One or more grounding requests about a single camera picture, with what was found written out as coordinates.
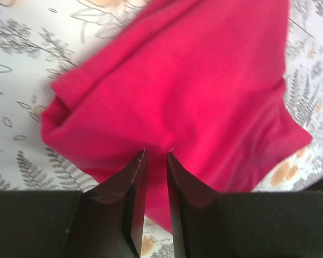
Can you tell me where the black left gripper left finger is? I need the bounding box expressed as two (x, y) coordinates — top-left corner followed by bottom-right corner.
(0, 150), (148, 258)

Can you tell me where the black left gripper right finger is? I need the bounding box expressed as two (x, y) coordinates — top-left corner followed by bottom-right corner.
(166, 153), (323, 257)

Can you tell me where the magenta t shirt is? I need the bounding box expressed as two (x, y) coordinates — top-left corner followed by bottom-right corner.
(41, 1), (312, 231)

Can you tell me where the floral patterned table mat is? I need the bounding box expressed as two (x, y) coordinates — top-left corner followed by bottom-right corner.
(0, 1), (323, 257)

